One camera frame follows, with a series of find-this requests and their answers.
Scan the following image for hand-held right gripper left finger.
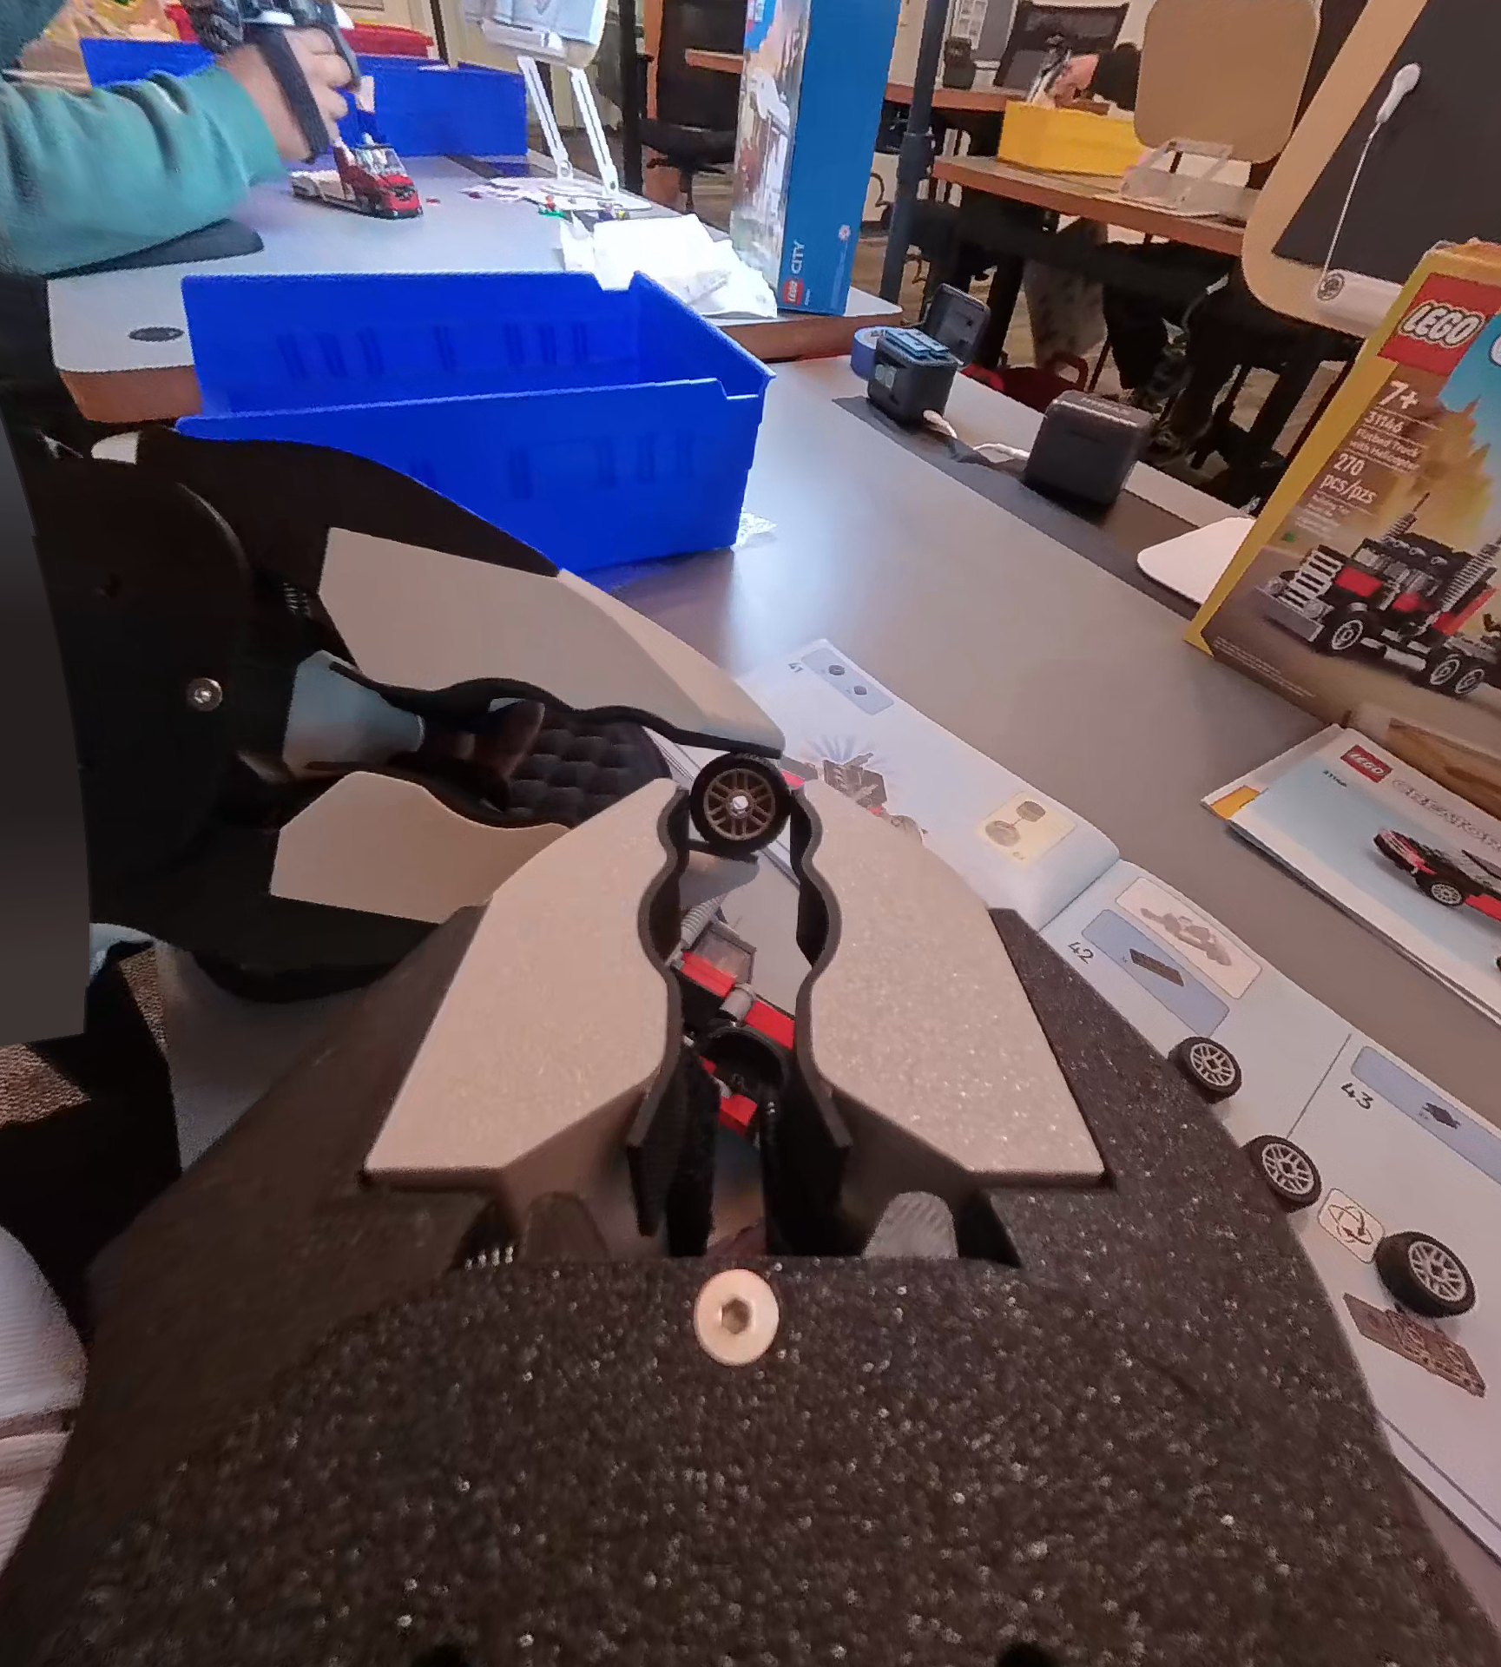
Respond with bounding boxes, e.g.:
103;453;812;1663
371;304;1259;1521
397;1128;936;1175
366;781;701;1252

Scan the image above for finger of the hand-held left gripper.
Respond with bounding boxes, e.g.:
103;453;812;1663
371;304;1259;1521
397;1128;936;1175
267;766;604;924
296;529;790;762

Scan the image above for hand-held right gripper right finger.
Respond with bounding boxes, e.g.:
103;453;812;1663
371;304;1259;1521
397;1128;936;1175
793;781;1109;1255

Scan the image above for red black lego vehicle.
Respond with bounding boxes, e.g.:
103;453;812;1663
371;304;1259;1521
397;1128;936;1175
668;925;807;1148

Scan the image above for closed lego instruction booklet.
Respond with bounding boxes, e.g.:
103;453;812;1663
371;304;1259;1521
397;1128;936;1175
1208;729;1501;1083

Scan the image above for open lego instruction booklet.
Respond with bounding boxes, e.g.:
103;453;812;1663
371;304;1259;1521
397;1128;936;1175
746;639;1501;1637

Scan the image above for small dark lego piece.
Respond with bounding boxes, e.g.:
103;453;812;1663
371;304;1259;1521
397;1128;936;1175
1346;1295;1490;1401

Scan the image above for lego set box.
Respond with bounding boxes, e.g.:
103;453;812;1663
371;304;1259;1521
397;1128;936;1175
1189;239;1501;762

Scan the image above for large blue plastic bin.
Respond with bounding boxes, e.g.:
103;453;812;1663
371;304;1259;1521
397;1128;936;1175
178;269;774;580

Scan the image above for white plastic bags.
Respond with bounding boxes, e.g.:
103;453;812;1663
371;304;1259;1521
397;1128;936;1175
552;203;784;319

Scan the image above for black battery charger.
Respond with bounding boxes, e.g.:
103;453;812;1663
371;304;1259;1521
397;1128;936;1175
870;326;963;432

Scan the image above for red toy car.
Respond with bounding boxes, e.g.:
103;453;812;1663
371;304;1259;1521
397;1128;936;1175
291;144;430;220

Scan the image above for small blue plastic bin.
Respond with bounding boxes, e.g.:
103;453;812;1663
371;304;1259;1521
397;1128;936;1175
83;36;531;163

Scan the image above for tall blue carton box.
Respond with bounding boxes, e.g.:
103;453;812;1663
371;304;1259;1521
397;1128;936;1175
734;0;904;319

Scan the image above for black box device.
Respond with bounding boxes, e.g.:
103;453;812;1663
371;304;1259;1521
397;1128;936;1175
1022;391;1160;517

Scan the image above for clear document stand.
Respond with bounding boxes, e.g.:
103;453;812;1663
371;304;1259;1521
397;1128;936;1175
479;0;628;189

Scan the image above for wooden office desk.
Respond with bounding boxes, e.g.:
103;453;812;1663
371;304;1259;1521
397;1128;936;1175
929;151;1274;276

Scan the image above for yellow plastic bin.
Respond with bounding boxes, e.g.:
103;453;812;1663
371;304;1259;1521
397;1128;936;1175
1000;99;1170;179

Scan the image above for beige chair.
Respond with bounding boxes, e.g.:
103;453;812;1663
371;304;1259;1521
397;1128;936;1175
1135;0;1326;173

